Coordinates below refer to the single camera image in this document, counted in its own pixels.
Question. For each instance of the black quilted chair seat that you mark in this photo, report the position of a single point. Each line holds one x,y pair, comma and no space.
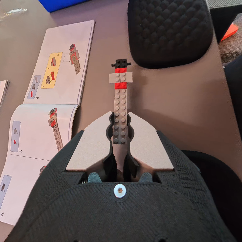
170,32

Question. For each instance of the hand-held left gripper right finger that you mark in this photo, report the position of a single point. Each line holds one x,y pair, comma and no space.
147,149

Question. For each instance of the open lego instruction booklet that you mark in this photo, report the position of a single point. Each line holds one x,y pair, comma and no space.
62,47

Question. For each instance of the clear empty plastic bag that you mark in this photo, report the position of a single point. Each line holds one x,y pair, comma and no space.
15,11

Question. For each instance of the closed paper booklet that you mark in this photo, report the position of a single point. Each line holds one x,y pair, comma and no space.
3,90

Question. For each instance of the grey red black lego build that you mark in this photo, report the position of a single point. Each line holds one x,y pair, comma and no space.
120,102

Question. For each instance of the orange flat object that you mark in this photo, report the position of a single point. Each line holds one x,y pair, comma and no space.
229,32

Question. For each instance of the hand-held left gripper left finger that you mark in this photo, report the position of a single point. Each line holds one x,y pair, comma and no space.
90,147

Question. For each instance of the blue plastic bin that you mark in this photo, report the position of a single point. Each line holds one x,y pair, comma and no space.
62,4

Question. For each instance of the grey mesh chair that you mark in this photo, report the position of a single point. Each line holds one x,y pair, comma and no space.
225,3

